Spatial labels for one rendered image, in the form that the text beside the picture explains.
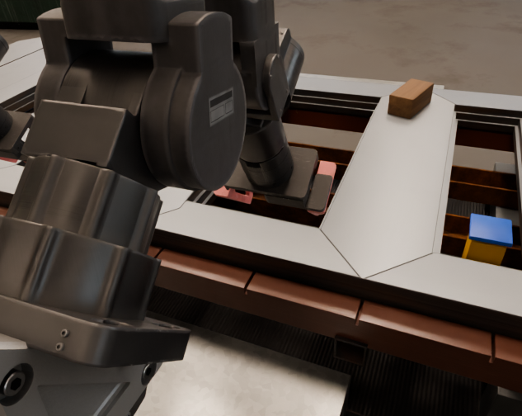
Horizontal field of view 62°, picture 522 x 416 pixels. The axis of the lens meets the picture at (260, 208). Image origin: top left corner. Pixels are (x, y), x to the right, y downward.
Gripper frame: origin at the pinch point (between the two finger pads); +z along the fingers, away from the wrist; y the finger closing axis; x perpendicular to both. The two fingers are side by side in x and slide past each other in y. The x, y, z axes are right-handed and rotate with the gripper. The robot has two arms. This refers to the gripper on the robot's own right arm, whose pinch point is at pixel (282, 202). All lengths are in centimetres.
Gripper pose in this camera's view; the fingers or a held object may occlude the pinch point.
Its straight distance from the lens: 58.9
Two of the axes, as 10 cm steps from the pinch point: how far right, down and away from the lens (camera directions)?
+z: 2.2, 4.4, 8.7
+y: -9.3, -1.7, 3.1
